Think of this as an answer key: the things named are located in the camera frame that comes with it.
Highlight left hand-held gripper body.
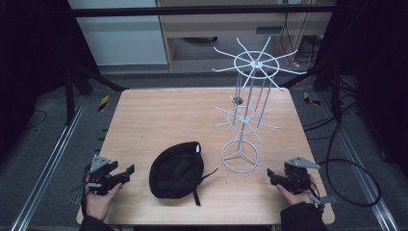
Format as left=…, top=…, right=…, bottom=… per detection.
left=86, top=154, right=121, bottom=196

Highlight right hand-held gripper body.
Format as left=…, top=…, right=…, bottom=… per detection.
left=283, top=156, right=339, bottom=208

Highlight black hat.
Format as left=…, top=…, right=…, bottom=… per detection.
left=148, top=141, right=219, bottom=208

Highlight white wire display rack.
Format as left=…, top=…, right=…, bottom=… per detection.
left=211, top=36, right=308, bottom=174

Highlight person's right hand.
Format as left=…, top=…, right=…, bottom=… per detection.
left=275, top=174, right=319, bottom=208

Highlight person's left hand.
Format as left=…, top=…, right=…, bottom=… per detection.
left=84, top=182, right=124, bottom=222

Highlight yellow black tape marker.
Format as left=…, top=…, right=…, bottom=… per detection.
left=97, top=94, right=111, bottom=113
left=302, top=91, right=322, bottom=107

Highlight black metal stand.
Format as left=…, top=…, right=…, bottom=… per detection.
left=280, top=62, right=344, bottom=123
left=63, top=62, right=128, bottom=127

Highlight white cabinet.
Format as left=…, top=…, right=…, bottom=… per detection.
left=67, top=0, right=169, bottom=67

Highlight black curtain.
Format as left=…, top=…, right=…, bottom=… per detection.
left=0, top=0, right=101, bottom=163
left=316, top=0, right=408, bottom=179

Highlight light wooden desk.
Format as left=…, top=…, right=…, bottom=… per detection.
left=156, top=0, right=338, bottom=70

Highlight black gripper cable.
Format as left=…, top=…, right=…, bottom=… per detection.
left=79, top=163, right=92, bottom=219

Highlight black looped floor cable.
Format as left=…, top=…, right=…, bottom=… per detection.
left=302, top=119, right=383, bottom=208

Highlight aluminium floor rail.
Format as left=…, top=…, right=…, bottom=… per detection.
left=9, top=95, right=89, bottom=231
left=319, top=94, right=400, bottom=231

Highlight thin black floor cable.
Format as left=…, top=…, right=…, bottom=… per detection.
left=23, top=109, right=48, bottom=131

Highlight black cables under desk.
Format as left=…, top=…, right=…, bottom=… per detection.
left=278, top=12, right=322, bottom=69

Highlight black horizontal frame bar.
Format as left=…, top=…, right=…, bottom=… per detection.
left=70, top=4, right=337, bottom=18

